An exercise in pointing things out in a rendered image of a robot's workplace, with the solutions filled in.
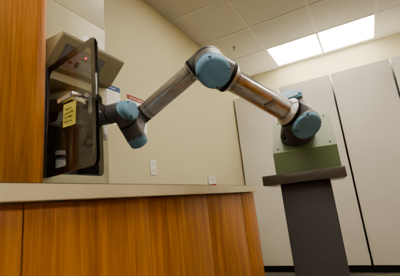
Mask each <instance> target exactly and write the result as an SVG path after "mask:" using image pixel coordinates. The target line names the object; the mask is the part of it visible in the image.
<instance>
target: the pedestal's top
mask: <svg viewBox="0 0 400 276"><path fill-rule="evenodd" d="M345 177H347V173H346V168H345V166H340V167H331V168H323V169H317V170H309V171H300V172H292V173H286V174H278V175H269V176H264V177H262V182H263V186H267V187H280V186H281V185H282V184H292V183H301V182H307V181H316V180H326V179H330V180H331V181H332V180H342V179H344V178H345Z"/></svg>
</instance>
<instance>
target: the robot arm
mask: <svg viewBox="0 0 400 276"><path fill-rule="evenodd" d="M196 81H200V82H201V83H202V84H203V85H204V86H205V87H207V88H210V89H217V90H219V91H221V92H225V91H229V92H231V93H233V94H234V95H236V96H238V97H240V98H242V99H243V100H245V101H247V102H249V103H250V104H253V105H254V106H256V107H257V108H259V109H261V110H263V111H265V112H266V113H268V114H270V115H272V116H274V117H276V118H277V122H278V123H279V124H280V125H281V132H280V138H281V141H282V143H283V144H284V145H286V146H291V147H296V146H302V145H306V144H307V143H309V142H311V141H312V140H313V139H314V137H315V134H316V133H317V132H318V131H319V129H320V127H321V118H320V116H319V114H318V113H317V112H315V111H314V110H313V109H312V108H311V107H310V106H309V105H308V104H307V103H306V102H305V101H304V99H303V97H302V95H303V94H302V92H301V91H300V90H299V89H291V90H286V91H284V92H281V93H277V92H276V91H274V90H273V89H271V88H269V87H267V86H266V85H264V84H262V83H260V82H259V81H257V80H256V79H254V78H252V77H251V76H249V75H247V74H245V73H244V72H242V71H240V69H239V65H238V64H237V63H235V62H234V61H232V60H230V59H229V58H227V57H225V56H224V55H223V53H222V52H221V51H220V50H219V49H218V48H216V47H214V46H204V47H202V48H201V49H199V50H197V51H196V52H195V53H194V54H193V55H192V56H191V57H190V58H189V59H188V60H187V61H186V62H185V66H184V67H183V68H182V69H181V70H179V71H178V72H177V73H176V74H175V75H174V76H173V77H172V78H170V79H169V80H168V81H167V82H165V83H164V84H163V85H162V86H161V87H160V88H159V89H158V90H157V91H155V92H154V93H153V94H152V95H151V96H150V97H149V98H148V99H146V100H145V101H144V102H143V103H142V104H140V105H139V106H137V105H136V103H135V102H133V101H131V100H125V101H119V102H116V103H112V104H109V105H104V104H101V103H99V129H100V128H101V126H105V125H109V124H114V123H116V124H117V125H118V127H119V129H120V131H121V132H122V134H123V136H124V137H125V139H126V140H127V143H128V144H129V145H130V147H131V148H132V149H138V148H141V147H142V146H144V145H145V144H146V143H147V141H148V138H147V136H146V134H145V132H144V129H145V124H146V123H147V122H148V121H149V120H151V119H152V118H153V117H154V116H156V115H157V114H158V113H159V112H160V111H161V110H163V109H164V108H165V107H166V106H167V105H168V104H170V103H171V102H172V101H173V100H175V99H176V98H177V97H178V96H179V95H180V94H181V93H183V92H184V91H185V90H186V89H187V88H188V87H190V86H191V85H192V84H194V82H196Z"/></svg>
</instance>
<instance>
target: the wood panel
mask: <svg viewBox="0 0 400 276"><path fill-rule="evenodd" d="M46 8H47V0H0V182H1V183H43V135H44V110H45V59H46Z"/></svg>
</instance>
